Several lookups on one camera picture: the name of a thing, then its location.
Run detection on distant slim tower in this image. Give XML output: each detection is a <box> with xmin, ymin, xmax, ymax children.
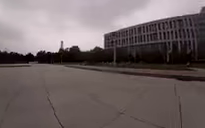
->
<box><xmin>59</xmin><ymin>40</ymin><xmax>64</xmax><ymax>52</ymax></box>

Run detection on grey concrete plaza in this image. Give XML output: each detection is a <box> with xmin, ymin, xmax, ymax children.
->
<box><xmin>0</xmin><ymin>63</ymin><xmax>205</xmax><ymax>128</ymax></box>

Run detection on row of dark trees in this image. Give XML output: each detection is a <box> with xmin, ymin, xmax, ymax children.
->
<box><xmin>0</xmin><ymin>45</ymin><xmax>195</xmax><ymax>65</ymax></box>

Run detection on raised kerbed grass bed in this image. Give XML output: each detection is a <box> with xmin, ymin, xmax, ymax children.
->
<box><xmin>64</xmin><ymin>63</ymin><xmax>205</xmax><ymax>83</ymax></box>

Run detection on large curved pale building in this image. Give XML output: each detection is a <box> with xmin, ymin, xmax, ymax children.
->
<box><xmin>103</xmin><ymin>4</ymin><xmax>205</xmax><ymax>63</ymax></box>

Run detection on pale pole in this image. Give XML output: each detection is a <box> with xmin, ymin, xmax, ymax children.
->
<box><xmin>112</xmin><ymin>39</ymin><xmax>118</xmax><ymax>66</ymax></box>

